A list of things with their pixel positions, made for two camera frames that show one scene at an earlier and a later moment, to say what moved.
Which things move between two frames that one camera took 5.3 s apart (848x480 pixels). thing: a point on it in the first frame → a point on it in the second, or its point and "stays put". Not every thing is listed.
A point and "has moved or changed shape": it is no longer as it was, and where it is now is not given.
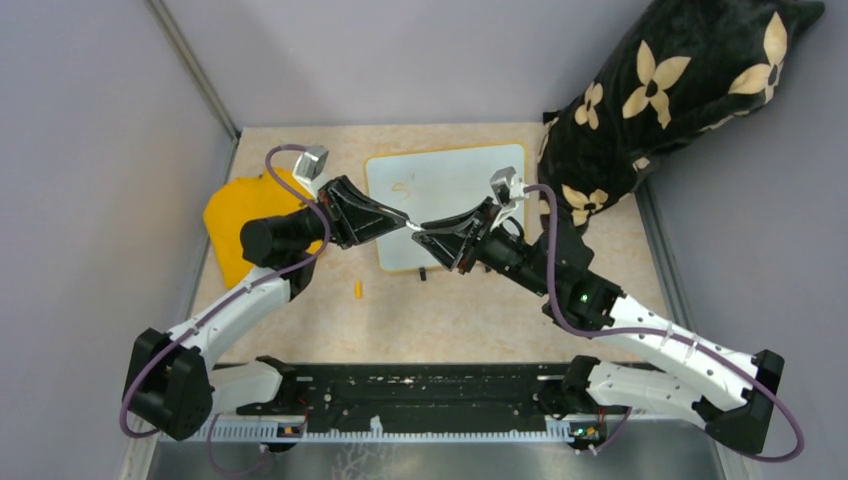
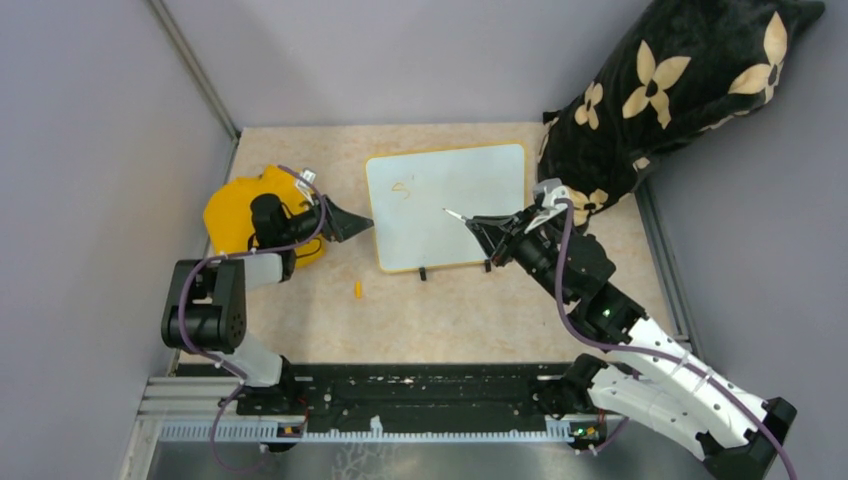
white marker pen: [413, 226] has moved or changed shape
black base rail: [456, 400] stays put
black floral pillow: [674, 69] stays put
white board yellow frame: [429, 182] stays put
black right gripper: [449, 237] → [492, 228]
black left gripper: [354, 217] → [341, 225]
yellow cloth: [246, 201] stays put
